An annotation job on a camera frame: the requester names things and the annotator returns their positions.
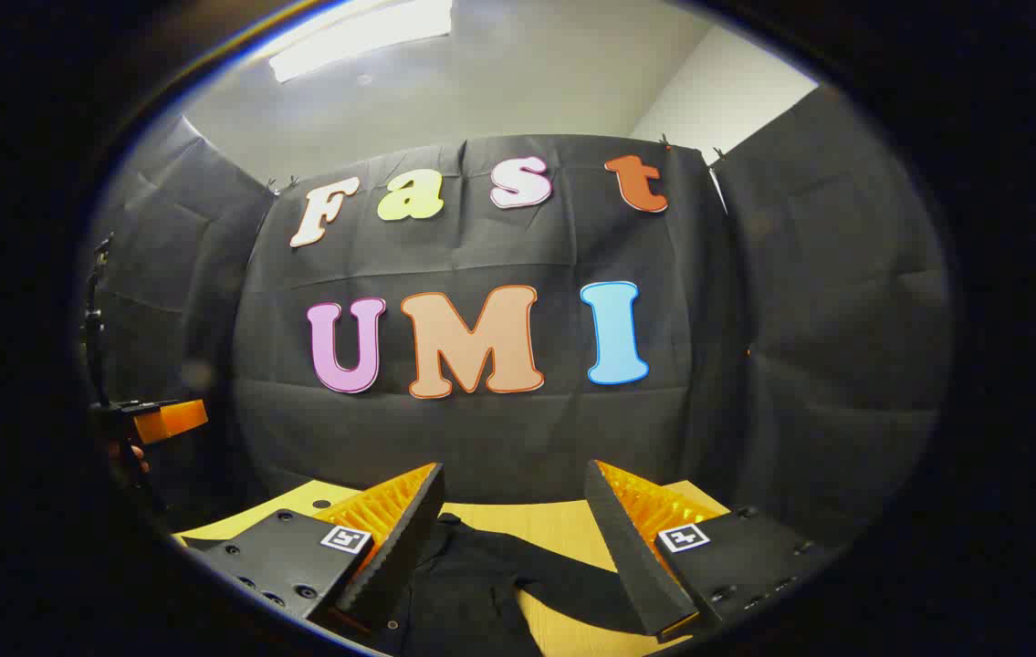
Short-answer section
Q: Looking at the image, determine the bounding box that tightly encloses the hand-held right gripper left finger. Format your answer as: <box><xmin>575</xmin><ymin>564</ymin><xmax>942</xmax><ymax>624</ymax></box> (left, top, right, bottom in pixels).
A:
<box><xmin>178</xmin><ymin>463</ymin><xmax>445</xmax><ymax>635</ymax></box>

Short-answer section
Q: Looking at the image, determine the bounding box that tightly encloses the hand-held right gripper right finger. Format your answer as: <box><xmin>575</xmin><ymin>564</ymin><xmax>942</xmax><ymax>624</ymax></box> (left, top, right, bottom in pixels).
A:
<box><xmin>584</xmin><ymin>460</ymin><xmax>833</xmax><ymax>640</ymax></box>

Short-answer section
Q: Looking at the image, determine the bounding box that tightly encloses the black button shirt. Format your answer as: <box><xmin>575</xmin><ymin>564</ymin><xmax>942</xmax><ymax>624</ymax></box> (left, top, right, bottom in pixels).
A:
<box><xmin>371</xmin><ymin>513</ymin><xmax>665</xmax><ymax>657</ymax></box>

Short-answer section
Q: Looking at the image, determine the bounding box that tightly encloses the black backdrop cloth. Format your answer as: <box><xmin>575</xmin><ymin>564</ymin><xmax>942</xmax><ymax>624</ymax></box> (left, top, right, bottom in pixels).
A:
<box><xmin>79</xmin><ymin>87</ymin><xmax>952</xmax><ymax>548</ymax></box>

